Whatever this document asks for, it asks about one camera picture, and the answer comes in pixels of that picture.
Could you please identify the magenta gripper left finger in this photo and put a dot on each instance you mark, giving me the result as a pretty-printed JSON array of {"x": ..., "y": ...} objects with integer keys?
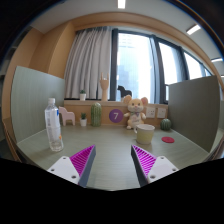
[{"x": 76, "y": 168}]

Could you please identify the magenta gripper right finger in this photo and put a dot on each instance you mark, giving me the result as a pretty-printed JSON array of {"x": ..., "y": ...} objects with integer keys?
[{"x": 150, "y": 168}]

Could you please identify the clear plastic water bottle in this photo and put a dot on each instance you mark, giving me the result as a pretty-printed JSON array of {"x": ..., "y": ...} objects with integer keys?
[{"x": 53, "y": 128}]

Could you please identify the red round coaster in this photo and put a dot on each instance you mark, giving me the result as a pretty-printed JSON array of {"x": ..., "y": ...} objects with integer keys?
[{"x": 167, "y": 139}]

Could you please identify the pale yellow paper cup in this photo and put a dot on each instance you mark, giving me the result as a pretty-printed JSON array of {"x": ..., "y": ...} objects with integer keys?
[{"x": 144, "y": 133}]

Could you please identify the round green cactus ornament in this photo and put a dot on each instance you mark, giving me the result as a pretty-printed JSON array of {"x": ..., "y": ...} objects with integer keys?
[{"x": 165, "y": 124}]

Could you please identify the small potted plant on desk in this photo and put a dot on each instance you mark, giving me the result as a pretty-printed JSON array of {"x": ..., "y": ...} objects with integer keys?
[{"x": 83, "y": 119}]

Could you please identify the pink wooden horse figure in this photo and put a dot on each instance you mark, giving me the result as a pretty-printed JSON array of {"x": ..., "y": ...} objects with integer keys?
[{"x": 67, "y": 116}]

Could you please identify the yellow plush mouse toy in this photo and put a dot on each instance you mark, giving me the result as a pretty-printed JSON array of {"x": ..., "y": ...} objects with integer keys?
[{"x": 135, "y": 113}]

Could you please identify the purple number seven sign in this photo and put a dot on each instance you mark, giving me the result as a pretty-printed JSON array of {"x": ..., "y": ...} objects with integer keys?
[{"x": 116, "y": 115}]

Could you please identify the small potted plant on shelf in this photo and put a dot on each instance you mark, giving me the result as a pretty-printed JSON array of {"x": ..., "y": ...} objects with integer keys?
[{"x": 82, "y": 95}]

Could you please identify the right green desk partition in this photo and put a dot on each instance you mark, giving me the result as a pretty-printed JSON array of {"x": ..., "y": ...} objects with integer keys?
[{"x": 194, "y": 109}]

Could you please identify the green desk partition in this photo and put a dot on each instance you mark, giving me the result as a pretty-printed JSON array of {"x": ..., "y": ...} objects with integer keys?
[
  {"x": 194, "y": 109},
  {"x": 30, "y": 92}
]

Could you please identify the black horse figure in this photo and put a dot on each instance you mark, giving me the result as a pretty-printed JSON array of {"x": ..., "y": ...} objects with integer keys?
[{"x": 123, "y": 91}]

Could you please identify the wooden hand sculpture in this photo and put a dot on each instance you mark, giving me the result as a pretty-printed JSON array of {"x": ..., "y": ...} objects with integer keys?
[{"x": 104, "y": 83}]

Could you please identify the left green desk partition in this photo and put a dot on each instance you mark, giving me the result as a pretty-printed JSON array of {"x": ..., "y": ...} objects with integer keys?
[{"x": 30, "y": 92}]

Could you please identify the grey white curtain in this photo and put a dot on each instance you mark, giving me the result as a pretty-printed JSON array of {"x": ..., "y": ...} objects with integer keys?
[{"x": 89, "y": 58}]

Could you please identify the white wall socket right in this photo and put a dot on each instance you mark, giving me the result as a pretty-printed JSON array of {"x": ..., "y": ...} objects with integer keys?
[{"x": 161, "y": 113}]

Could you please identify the white wall socket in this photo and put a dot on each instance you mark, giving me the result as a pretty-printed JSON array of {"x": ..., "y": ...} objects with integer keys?
[
  {"x": 161, "y": 113},
  {"x": 150, "y": 112}
]

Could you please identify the white wall socket left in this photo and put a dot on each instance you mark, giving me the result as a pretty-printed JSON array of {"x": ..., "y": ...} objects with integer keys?
[{"x": 150, "y": 112}]

